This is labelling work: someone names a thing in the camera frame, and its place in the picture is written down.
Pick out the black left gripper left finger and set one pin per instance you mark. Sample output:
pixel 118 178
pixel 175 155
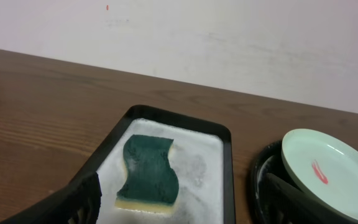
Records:
pixel 77 202

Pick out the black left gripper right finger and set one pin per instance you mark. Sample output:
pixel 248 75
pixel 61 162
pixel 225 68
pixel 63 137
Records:
pixel 285 204

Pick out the black round tray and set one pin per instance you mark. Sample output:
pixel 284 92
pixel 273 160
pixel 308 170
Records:
pixel 269 161

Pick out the green and yellow sponge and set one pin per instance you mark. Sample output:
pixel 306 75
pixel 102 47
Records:
pixel 151 184

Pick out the large mint green plate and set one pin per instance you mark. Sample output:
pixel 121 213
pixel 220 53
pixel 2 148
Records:
pixel 324 168

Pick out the black rectangular soap tray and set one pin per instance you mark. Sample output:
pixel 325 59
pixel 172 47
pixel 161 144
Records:
pixel 201 156

